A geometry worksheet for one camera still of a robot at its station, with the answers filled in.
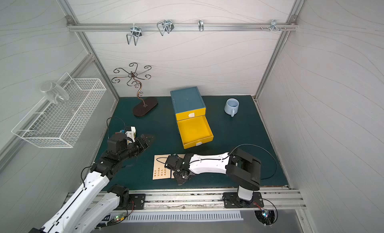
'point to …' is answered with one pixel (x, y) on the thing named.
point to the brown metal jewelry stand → (151, 104)
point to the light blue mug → (231, 106)
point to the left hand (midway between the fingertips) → (152, 139)
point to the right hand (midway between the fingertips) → (181, 177)
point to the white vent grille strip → (170, 216)
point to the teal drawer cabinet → (186, 99)
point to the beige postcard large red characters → (181, 155)
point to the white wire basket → (61, 124)
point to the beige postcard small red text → (159, 171)
